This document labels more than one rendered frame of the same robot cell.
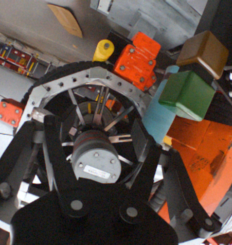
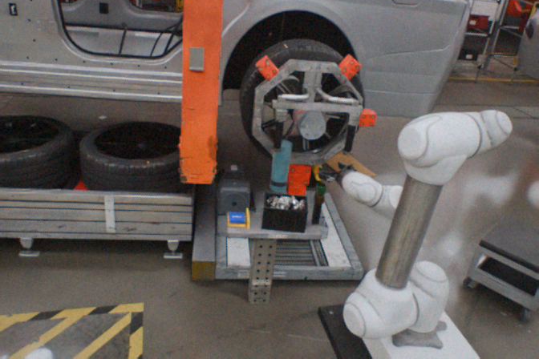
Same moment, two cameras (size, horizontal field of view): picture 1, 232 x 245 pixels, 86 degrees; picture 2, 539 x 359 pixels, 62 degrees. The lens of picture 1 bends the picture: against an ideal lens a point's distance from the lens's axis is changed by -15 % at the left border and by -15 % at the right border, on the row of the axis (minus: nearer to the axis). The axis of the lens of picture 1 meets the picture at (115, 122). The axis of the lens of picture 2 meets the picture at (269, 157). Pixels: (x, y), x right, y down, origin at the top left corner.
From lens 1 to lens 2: 1.93 m
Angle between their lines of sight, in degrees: 38
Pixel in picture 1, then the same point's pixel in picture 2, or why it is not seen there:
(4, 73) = (389, 112)
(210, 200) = (201, 123)
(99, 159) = (314, 134)
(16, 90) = (372, 102)
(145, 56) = (296, 183)
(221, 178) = (204, 143)
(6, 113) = (369, 119)
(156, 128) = (286, 157)
